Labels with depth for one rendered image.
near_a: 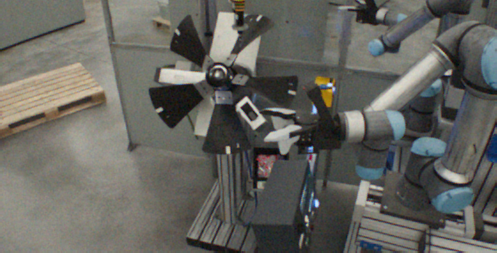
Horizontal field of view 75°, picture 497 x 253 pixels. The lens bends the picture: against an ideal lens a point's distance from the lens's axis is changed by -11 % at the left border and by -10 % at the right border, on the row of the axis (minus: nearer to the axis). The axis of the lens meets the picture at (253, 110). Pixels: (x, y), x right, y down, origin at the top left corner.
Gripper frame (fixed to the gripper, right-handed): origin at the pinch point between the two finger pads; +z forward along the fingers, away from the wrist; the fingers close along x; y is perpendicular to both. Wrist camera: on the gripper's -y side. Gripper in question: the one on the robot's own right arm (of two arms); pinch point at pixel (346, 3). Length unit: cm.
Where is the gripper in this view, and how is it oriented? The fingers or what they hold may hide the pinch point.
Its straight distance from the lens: 195.3
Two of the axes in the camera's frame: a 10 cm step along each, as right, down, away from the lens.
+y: 1.0, 8.0, 5.9
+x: 7.4, -4.6, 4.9
